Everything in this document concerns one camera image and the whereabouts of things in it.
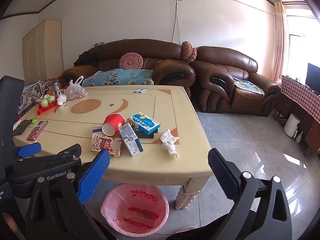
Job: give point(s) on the red paper cup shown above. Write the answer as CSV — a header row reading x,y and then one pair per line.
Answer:
x,y
113,122

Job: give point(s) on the plastic bag of nuts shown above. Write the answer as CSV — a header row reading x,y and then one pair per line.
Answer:
x,y
75,91

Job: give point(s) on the pink curtain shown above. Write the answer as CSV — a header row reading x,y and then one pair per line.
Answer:
x,y
280,42

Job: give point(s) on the red and gold patterned box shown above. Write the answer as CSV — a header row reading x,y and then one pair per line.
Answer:
x,y
102,142

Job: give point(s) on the patterned cloth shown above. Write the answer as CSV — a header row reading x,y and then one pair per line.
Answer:
x,y
27,95

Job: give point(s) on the green cup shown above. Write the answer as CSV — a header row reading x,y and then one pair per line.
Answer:
x,y
45,102
51,98

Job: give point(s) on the blue armchair seat cover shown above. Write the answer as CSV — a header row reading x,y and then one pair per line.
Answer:
x,y
250,86

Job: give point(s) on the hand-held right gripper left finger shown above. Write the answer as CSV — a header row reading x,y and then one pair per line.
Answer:
x,y
94,173

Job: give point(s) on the blue floral blanket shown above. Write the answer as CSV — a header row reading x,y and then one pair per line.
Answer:
x,y
117,77

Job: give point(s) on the black television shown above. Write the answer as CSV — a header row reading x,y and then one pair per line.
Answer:
x,y
313,78

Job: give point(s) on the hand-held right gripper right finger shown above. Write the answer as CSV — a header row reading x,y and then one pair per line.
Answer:
x,y
222,172

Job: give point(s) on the glass jar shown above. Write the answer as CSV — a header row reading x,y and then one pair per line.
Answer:
x,y
55,87

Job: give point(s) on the pink phone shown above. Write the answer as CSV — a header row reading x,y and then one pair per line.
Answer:
x,y
37,130

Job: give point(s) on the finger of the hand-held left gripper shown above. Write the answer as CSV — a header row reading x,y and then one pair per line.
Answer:
x,y
72,151
27,150

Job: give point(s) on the pink trash bin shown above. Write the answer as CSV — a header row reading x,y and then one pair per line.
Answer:
x,y
150,200

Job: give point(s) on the brown leather sofa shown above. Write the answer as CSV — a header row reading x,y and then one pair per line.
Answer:
x,y
140,50

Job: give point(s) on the white round appliance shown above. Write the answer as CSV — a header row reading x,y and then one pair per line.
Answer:
x,y
291,125

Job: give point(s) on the round pink cushion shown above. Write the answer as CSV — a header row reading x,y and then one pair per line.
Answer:
x,y
188,51
131,61

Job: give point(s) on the cream coffee table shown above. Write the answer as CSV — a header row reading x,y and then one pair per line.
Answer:
x,y
72,130

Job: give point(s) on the cream wardrobe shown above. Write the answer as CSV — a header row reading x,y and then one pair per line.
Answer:
x,y
40,52

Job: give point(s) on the window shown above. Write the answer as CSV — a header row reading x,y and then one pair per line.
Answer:
x,y
300,30

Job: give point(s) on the black wallet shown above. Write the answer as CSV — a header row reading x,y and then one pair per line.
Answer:
x,y
22,127

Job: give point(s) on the small white bottle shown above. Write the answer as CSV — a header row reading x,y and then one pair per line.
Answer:
x,y
298,137

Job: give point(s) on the white and blue medicine box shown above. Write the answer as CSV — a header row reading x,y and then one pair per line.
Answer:
x,y
130,140

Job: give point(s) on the red tray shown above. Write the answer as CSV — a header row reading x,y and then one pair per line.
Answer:
x,y
46,108

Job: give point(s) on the small green item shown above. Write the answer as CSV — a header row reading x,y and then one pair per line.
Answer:
x,y
33,120

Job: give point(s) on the small white box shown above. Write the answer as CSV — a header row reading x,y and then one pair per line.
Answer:
x,y
96,130

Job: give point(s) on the brown leather armchair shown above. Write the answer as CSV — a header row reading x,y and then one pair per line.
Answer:
x,y
225,62

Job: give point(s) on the large white tissue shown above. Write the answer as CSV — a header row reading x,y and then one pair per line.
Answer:
x,y
168,140

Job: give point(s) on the red checkered tablecloth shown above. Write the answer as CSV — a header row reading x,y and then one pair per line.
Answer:
x,y
300,97

